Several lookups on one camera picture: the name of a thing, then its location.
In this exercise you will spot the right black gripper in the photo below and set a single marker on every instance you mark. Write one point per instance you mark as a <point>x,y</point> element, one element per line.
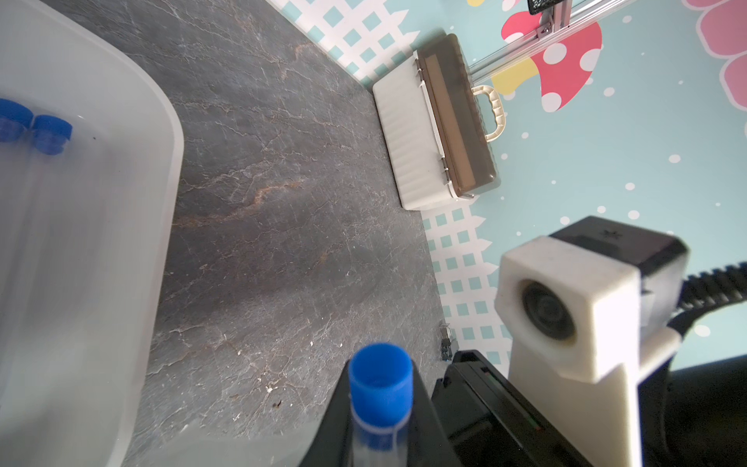
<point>489,423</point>

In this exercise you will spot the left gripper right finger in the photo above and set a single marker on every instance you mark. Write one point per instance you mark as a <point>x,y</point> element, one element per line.
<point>431,425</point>

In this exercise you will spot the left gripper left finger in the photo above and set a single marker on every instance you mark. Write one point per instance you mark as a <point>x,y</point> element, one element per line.
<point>331,446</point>

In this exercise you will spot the blue capped test tube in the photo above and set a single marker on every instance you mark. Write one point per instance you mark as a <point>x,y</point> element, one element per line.
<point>16,120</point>
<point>50,136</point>
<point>381,384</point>

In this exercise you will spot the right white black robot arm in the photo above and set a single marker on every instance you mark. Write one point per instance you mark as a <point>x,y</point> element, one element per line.
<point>692,417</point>

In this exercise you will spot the small grey clip object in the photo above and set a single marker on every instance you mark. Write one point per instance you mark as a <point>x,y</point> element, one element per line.
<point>446,342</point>

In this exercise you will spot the brown lidded storage box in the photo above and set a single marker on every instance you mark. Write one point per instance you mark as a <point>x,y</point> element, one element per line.
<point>437,127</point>

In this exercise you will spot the white plastic tray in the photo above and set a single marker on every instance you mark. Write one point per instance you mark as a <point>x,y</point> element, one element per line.
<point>78,312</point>

